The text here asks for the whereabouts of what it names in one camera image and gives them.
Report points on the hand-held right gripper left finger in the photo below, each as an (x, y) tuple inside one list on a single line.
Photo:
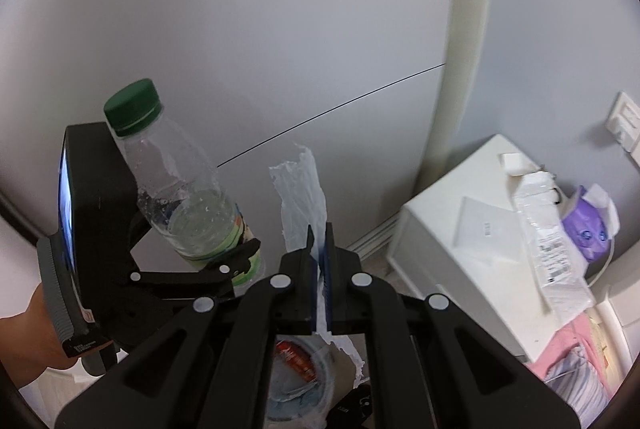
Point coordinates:
[(297, 294)]

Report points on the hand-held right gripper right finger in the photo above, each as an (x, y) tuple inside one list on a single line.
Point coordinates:
[(345, 299)]

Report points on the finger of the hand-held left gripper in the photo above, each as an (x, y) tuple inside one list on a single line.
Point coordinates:
[(200, 281)]

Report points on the red drink can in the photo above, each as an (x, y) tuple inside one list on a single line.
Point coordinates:
[(295, 356)]

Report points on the clear plastic bottle green cap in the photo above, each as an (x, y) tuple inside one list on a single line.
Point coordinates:
[(190, 209)]

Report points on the light blue trash bin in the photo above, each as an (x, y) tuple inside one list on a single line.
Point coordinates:
[(327, 379)]

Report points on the crinkled white plastic bag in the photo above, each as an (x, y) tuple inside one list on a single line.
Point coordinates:
[(300, 199)]

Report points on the clear bubble mailer bag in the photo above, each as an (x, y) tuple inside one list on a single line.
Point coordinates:
[(555, 259)]

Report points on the person's left forearm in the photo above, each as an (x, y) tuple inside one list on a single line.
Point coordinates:
[(30, 339)]

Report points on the white nightstand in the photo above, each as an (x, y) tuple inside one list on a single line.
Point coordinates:
[(440, 309)]

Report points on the clear plastic bin liner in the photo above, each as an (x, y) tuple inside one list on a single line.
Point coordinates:
[(290, 396)]

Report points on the white envelope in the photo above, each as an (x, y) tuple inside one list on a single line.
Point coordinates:
[(487, 229)]

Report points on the small white block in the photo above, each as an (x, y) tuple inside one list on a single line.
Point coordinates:
[(515, 164)]

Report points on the pink blanket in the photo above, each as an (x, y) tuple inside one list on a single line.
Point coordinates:
[(565, 344)]

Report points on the white wardrobe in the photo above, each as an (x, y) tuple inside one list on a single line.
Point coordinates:
[(250, 34)]

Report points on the purple tissue pack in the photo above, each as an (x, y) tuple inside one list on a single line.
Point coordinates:
[(585, 234)]

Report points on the striped bed sheet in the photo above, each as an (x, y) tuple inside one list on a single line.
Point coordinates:
[(585, 389)]

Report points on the cream vertical trim post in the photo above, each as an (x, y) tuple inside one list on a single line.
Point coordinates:
[(465, 59)]

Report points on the white wall socket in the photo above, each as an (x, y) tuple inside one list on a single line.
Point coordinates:
[(620, 116)]

